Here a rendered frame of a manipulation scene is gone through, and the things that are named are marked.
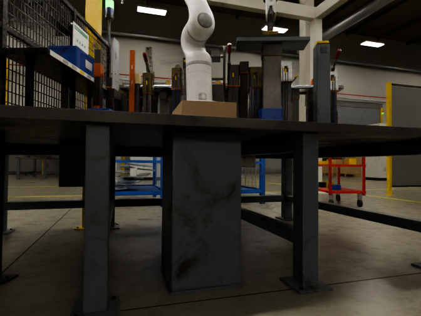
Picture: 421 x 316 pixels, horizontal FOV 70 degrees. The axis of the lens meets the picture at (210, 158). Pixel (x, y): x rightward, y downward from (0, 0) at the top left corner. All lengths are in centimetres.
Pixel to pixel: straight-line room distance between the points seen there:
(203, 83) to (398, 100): 533
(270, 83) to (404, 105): 507
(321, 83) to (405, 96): 498
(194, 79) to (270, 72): 44
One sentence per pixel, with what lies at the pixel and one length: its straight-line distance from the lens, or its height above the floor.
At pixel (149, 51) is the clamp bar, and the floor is 119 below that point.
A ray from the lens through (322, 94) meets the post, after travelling 167.
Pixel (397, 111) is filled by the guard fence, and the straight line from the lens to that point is 641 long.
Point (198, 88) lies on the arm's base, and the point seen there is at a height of 86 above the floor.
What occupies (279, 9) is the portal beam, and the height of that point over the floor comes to 334.
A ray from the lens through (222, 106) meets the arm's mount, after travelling 134.
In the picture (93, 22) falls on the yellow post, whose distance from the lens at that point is 283.
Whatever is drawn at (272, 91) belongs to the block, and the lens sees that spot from 162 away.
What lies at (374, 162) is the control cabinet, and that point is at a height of 65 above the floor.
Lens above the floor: 52
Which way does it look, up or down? 1 degrees up
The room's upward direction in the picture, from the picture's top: straight up
